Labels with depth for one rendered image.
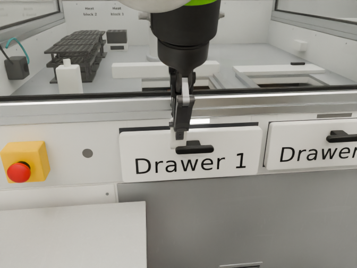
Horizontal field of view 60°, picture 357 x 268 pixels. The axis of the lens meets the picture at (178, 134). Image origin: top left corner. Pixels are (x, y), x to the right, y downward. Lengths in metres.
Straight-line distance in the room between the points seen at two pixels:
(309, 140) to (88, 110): 0.47
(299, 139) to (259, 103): 0.12
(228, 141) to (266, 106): 0.11
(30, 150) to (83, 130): 0.10
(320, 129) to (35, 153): 0.58
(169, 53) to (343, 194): 0.60
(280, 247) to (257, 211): 0.15
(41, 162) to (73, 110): 0.12
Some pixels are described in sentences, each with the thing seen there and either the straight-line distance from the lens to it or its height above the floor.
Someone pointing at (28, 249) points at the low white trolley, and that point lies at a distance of 0.65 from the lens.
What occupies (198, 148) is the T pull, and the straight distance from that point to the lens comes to 0.59.
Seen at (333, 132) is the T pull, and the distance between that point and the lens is 0.73.
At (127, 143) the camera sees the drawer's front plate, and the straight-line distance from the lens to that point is 0.61.
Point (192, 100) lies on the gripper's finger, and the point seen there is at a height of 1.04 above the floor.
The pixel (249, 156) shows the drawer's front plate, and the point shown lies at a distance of 0.67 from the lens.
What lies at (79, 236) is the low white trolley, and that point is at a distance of 0.64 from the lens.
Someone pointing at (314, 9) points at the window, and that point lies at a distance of 0.68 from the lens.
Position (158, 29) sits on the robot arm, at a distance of 0.42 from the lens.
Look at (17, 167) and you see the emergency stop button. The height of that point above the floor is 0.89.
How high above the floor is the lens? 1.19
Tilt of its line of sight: 25 degrees down
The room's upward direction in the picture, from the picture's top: straight up
